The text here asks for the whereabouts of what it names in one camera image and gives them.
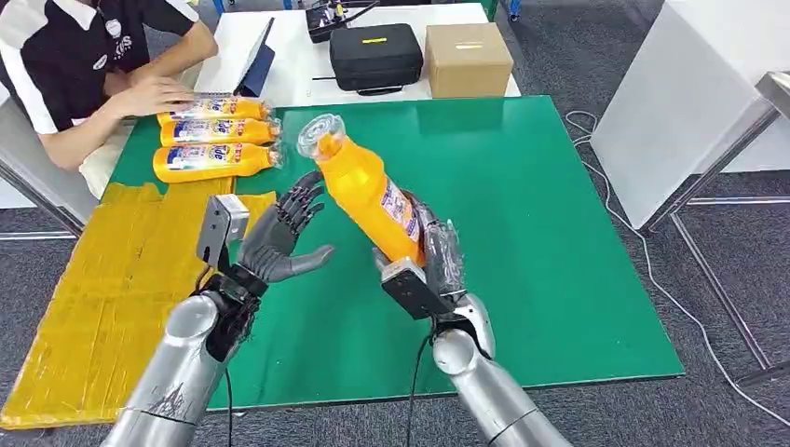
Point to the green table mat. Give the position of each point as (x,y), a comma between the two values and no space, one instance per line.
(494,247)

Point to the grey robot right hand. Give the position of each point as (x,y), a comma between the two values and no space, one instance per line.
(444,259)

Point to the yellow plastic sheet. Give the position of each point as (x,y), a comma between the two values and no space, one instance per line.
(92,308)

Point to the white board panel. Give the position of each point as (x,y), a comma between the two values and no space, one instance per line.
(666,105)

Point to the brown cardboard box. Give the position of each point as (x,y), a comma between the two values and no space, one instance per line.
(469,65)

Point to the steel table frame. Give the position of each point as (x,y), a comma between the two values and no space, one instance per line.
(713,169)

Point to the person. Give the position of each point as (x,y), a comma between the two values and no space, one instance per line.
(55,55)

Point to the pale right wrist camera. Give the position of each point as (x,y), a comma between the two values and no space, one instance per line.
(416,290)

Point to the orange drink bottle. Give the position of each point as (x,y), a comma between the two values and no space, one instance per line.
(358,185)
(216,131)
(210,161)
(210,110)

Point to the person's right hand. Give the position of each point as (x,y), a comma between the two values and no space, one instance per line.
(154,95)

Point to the white side table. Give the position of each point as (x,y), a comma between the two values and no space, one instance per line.
(37,179)

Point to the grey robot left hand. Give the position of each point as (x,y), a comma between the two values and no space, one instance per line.
(271,247)

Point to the black remote controller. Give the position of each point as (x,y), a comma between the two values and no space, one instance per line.
(321,24)

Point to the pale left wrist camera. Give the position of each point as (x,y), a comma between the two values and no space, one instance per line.
(219,228)

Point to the white tablet with blue cover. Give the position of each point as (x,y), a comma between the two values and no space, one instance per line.
(228,55)

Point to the black carrying case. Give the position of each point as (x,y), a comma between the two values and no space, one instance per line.
(375,58)

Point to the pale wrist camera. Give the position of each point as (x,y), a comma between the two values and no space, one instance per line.
(416,290)
(219,228)

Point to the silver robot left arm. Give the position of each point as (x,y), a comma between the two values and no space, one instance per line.
(185,358)

